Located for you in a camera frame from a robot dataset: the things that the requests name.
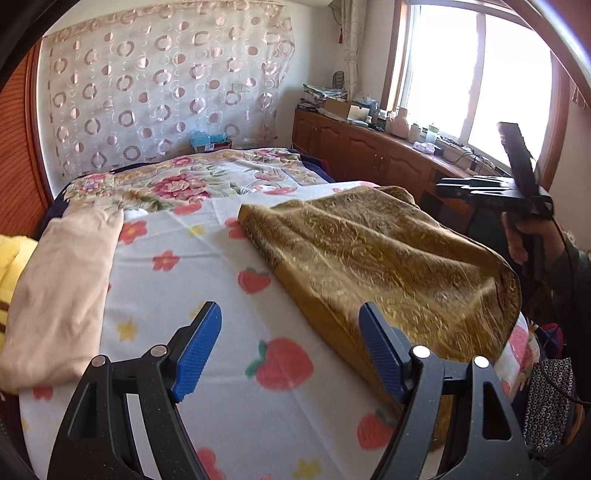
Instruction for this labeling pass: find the beige folded cloth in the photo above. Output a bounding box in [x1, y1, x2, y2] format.
[0, 206, 125, 393]

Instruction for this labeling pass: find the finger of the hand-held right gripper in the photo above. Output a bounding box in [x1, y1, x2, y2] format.
[498, 121, 541, 195]

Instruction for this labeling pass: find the teal tissue pack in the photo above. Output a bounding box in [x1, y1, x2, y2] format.
[188, 130, 232, 153]

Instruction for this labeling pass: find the strawberry print bed sheet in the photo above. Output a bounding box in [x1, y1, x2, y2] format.
[18, 180, 541, 480]

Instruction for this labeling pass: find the golden patterned garment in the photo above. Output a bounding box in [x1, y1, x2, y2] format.
[238, 185, 522, 450]

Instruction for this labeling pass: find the white ceramic jug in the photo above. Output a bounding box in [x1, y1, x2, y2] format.
[390, 107, 411, 139]

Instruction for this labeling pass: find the yellow plush blanket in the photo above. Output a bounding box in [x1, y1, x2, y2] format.
[0, 234, 40, 342]

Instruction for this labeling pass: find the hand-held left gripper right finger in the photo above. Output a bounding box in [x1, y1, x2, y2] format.
[359, 302, 529, 480]

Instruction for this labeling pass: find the pink floral blanket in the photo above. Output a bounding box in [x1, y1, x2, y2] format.
[60, 148, 335, 217]

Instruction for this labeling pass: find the wooden cabinet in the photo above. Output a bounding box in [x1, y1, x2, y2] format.
[292, 106, 509, 241]

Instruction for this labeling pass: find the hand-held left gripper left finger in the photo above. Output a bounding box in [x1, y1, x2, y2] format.
[47, 301, 223, 480]

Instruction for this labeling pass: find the person's right hand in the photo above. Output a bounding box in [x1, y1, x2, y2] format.
[505, 220, 568, 278]

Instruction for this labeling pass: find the cardboard box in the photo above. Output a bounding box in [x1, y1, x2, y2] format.
[323, 98, 352, 118]

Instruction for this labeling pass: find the window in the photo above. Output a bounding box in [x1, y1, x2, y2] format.
[383, 0, 571, 190]

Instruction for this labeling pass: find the stack of magazines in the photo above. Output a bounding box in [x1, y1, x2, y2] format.
[302, 83, 347, 101]

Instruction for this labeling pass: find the circle patterned sheer curtain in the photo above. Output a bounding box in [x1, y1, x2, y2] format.
[39, 16, 296, 178]

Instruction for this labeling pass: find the dark dotted bag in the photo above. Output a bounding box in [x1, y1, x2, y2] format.
[524, 357, 575, 455]

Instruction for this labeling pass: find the pale window drape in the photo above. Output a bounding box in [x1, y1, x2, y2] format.
[344, 0, 370, 100]

